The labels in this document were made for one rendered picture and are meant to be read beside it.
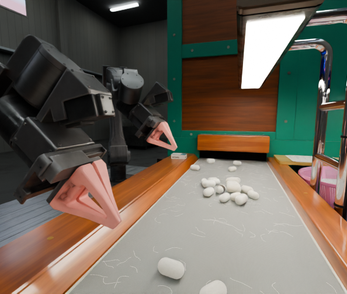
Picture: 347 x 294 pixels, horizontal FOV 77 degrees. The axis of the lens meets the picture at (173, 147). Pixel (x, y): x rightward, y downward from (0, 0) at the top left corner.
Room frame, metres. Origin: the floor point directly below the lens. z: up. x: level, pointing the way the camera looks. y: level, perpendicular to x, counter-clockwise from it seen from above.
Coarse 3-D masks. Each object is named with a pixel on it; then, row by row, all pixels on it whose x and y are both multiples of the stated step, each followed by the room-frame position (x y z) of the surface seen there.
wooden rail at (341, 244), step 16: (272, 160) 0.85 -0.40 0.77; (288, 176) 0.62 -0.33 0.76; (288, 192) 0.52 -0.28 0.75; (304, 192) 0.48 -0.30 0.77; (304, 208) 0.39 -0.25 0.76; (320, 208) 0.39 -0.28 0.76; (320, 224) 0.33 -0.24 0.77; (336, 224) 0.33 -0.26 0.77; (320, 240) 0.30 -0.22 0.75; (336, 240) 0.28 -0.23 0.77; (336, 256) 0.25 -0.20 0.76; (336, 272) 0.25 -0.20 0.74
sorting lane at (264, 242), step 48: (192, 192) 0.55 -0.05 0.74; (240, 192) 0.55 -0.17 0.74; (144, 240) 0.32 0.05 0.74; (192, 240) 0.32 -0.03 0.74; (240, 240) 0.32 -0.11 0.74; (288, 240) 0.32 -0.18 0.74; (96, 288) 0.23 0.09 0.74; (144, 288) 0.23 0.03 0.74; (192, 288) 0.23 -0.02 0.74; (240, 288) 0.23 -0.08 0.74; (288, 288) 0.23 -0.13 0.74; (336, 288) 0.23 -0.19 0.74
